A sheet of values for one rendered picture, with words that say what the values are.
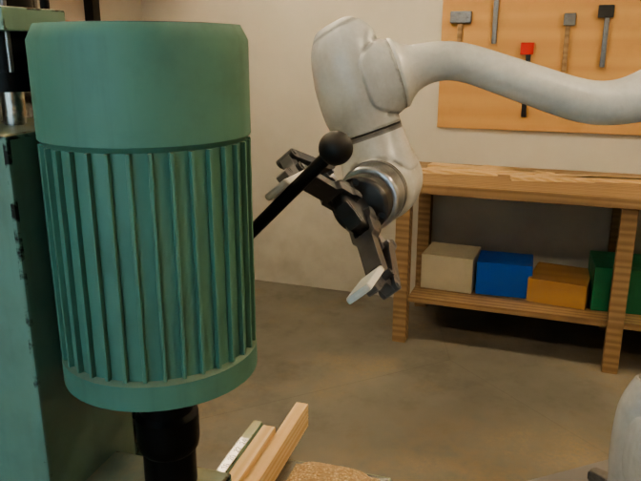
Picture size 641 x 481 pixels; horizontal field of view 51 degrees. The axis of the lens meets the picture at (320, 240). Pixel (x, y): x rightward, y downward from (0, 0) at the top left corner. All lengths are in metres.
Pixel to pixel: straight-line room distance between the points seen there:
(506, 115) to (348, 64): 2.91
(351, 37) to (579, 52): 2.89
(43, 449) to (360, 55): 0.62
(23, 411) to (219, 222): 0.26
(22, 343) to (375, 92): 0.56
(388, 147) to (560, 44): 2.88
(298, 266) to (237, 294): 3.76
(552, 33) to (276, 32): 1.55
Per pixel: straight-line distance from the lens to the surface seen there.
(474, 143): 3.88
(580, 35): 3.80
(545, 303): 3.57
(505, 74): 1.01
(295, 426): 1.06
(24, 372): 0.66
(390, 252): 0.82
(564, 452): 2.85
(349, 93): 0.95
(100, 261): 0.55
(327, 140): 0.67
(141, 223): 0.53
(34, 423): 0.68
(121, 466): 0.77
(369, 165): 0.90
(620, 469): 1.27
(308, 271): 4.33
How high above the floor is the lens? 1.49
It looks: 16 degrees down
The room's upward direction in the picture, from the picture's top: straight up
